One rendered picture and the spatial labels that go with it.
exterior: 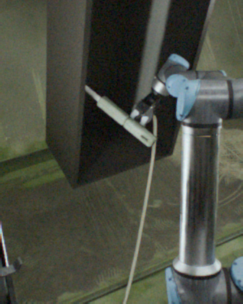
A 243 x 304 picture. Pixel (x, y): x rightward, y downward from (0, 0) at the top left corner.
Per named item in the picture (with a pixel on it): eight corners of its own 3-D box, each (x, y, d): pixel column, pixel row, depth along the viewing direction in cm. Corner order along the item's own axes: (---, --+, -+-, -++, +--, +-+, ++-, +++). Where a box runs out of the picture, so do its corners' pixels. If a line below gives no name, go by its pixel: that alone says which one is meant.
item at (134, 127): (171, 129, 238) (153, 141, 218) (165, 137, 240) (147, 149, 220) (92, 67, 247) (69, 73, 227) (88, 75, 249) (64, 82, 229)
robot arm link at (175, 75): (197, 77, 197) (192, 64, 208) (167, 77, 197) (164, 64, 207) (194, 98, 202) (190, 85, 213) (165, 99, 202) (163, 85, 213)
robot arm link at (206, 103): (226, 326, 157) (237, 82, 140) (168, 327, 156) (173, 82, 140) (215, 300, 171) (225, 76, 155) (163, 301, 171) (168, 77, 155)
